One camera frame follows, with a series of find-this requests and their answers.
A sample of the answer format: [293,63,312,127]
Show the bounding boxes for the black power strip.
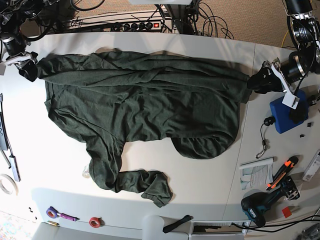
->
[110,21,163,32]

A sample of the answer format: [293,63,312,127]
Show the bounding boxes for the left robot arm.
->
[247,0,320,109]

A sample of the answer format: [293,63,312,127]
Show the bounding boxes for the white tape roll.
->
[0,174,19,196]

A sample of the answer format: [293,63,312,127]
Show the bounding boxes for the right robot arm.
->
[0,0,60,82]

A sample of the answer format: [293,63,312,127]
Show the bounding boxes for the red square card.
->
[282,207,292,218]

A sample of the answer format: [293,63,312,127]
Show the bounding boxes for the dark green t-shirt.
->
[36,51,251,208]

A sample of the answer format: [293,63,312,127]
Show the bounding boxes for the purple tape roll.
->
[46,206,59,219]

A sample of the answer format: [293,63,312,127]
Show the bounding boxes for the purple marker pen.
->
[58,213,79,222]

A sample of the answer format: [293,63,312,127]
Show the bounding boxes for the orange black utility knife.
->
[265,156,299,191]

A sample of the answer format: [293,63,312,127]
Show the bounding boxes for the red tape roll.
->
[88,217,102,229]

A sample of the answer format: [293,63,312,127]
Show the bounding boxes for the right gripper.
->
[0,36,38,82]

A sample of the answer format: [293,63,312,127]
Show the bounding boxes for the black cable with carabiner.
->
[254,116,275,160]

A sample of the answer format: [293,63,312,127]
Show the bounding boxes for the grey usb hub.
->
[9,155,21,182]

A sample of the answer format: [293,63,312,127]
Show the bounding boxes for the yellow cable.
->
[280,23,292,48]

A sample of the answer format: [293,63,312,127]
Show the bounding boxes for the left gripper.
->
[246,52,307,109]

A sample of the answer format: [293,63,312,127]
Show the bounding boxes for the white rectangular device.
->
[302,152,320,182]

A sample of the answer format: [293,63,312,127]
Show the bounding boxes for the gold green small cylinder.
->
[47,221,60,227]

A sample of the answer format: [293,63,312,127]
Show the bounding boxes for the black cordless drill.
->
[241,176,300,228]

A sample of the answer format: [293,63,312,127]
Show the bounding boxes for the paper instruction booklet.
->
[239,157,274,190]

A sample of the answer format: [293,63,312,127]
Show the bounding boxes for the blue box with black knob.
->
[269,90,309,134]

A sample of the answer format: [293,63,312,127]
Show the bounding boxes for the dark remote control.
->
[0,112,8,151]

